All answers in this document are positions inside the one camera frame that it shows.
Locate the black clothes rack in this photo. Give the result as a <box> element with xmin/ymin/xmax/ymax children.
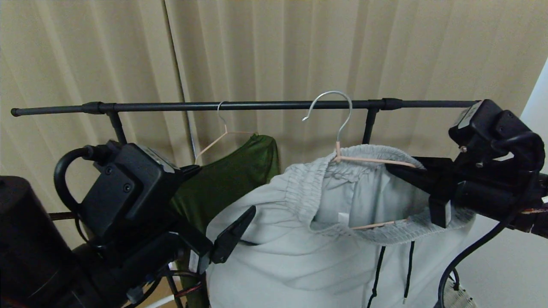
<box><xmin>11</xmin><ymin>98</ymin><xmax>481</xmax><ymax>146</ymax></box>

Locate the green long-sleeved shirt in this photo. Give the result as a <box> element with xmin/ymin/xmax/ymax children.
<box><xmin>170</xmin><ymin>134</ymin><xmax>281</xmax><ymax>308</ymax></box>

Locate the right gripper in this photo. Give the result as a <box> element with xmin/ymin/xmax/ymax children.
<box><xmin>385</xmin><ymin>156</ymin><xmax>544</xmax><ymax>234</ymax></box>

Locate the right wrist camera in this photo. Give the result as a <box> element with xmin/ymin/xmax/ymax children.
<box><xmin>449</xmin><ymin>99</ymin><xmax>546</xmax><ymax>172</ymax></box>

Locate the beige curtain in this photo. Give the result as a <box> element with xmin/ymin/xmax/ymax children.
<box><xmin>0</xmin><ymin>0</ymin><xmax>548</xmax><ymax>249</ymax></box>

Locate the white laundry basket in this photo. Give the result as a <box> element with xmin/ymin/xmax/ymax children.
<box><xmin>443</xmin><ymin>269</ymin><xmax>478</xmax><ymax>308</ymax></box>

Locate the pink clothes hanger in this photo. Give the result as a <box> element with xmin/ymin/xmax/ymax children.
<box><xmin>302</xmin><ymin>91</ymin><xmax>423</xmax><ymax>231</ymax></box>
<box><xmin>195</xmin><ymin>101</ymin><xmax>258</xmax><ymax>165</ymax></box>

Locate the grey garment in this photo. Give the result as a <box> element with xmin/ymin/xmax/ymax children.
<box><xmin>205</xmin><ymin>144</ymin><xmax>478</xmax><ymax>308</ymax></box>

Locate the black cable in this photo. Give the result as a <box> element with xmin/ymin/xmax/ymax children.
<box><xmin>54</xmin><ymin>145</ymin><xmax>113</xmax><ymax>214</ymax></box>
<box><xmin>437</xmin><ymin>132</ymin><xmax>546</xmax><ymax>308</ymax></box>

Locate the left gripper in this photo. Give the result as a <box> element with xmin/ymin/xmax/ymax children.
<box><xmin>71</xmin><ymin>205</ymin><xmax>256</xmax><ymax>308</ymax></box>

